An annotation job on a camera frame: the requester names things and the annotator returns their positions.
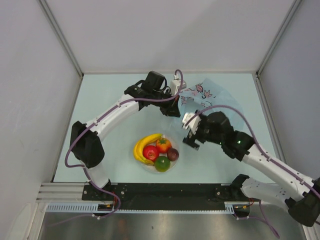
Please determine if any orange red fake peach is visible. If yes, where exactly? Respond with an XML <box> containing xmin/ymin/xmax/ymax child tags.
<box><xmin>155</xmin><ymin>137</ymin><xmax>172</xmax><ymax>154</ymax></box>

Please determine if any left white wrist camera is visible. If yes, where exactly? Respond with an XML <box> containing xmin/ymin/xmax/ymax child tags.
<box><xmin>169</xmin><ymin>79</ymin><xmax>187</xmax><ymax>95</ymax></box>

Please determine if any light blue plastic bag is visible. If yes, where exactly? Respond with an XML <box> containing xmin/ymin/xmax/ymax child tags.
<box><xmin>170</xmin><ymin>78</ymin><xmax>244</xmax><ymax>129</ymax></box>

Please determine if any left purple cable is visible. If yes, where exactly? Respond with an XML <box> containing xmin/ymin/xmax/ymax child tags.
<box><xmin>47</xmin><ymin>69</ymin><xmax>185</xmax><ymax>226</ymax></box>

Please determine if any white paper plate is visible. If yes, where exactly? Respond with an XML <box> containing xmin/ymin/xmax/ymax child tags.
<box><xmin>132</xmin><ymin>133</ymin><xmax>180</xmax><ymax>173</ymax></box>

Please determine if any white slotted cable duct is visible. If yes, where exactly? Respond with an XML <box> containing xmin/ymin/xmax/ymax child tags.
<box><xmin>46</xmin><ymin>201</ymin><xmax>237</xmax><ymax>215</ymax></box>

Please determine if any aluminium frame rail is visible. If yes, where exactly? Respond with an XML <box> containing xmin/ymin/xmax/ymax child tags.
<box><xmin>36</xmin><ymin>181</ymin><xmax>283</xmax><ymax>205</ymax></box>

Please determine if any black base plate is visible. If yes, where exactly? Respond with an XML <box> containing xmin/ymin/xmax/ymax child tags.
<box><xmin>81</xmin><ymin>181</ymin><xmax>261</xmax><ymax>211</ymax></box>

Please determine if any green fake fruit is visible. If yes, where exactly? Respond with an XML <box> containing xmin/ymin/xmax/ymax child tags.
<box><xmin>154</xmin><ymin>156</ymin><xmax>171</xmax><ymax>173</ymax></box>

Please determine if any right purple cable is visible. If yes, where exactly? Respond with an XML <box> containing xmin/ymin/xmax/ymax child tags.
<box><xmin>184</xmin><ymin>104</ymin><xmax>320</xmax><ymax>237</ymax></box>

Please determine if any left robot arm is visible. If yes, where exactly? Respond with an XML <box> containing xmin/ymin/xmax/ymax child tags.
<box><xmin>67</xmin><ymin>69</ymin><xmax>184</xmax><ymax>200</ymax></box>

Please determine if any dark purple fake fruit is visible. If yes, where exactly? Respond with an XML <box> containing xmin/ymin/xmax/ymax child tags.
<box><xmin>166</xmin><ymin>147</ymin><xmax>179</xmax><ymax>162</ymax></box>

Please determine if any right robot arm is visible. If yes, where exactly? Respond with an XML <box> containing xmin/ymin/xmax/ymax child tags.
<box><xmin>182</xmin><ymin>111</ymin><xmax>320</xmax><ymax>227</ymax></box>

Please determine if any yellow fake fruit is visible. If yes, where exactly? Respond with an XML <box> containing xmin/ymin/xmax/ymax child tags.
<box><xmin>133</xmin><ymin>133</ymin><xmax>162</xmax><ymax>166</ymax></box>

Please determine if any red fake apple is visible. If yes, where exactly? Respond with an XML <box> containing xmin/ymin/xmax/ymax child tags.
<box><xmin>142</xmin><ymin>145</ymin><xmax>160</xmax><ymax>162</ymax></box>

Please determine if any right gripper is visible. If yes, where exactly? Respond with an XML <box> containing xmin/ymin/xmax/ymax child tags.
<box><xmin>182</xmin><ymin>110</ymin><xmax>223</xmax><ymax>151</ymax></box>

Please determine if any purple cable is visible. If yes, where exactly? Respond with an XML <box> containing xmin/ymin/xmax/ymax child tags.
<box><xmin>47</xmin><ymin>69</ymin><xmax>185</xmax><ymax>226</ymax></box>
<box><xmin>184</xmin><ymin>104</ymin><xmax>320</xmax><ymax>237</ymax></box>

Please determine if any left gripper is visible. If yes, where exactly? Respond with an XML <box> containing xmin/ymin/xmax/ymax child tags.
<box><xmin>150</xmin><ymin>88</ymin><xmax>180</xmax><ymax>118</ymax></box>

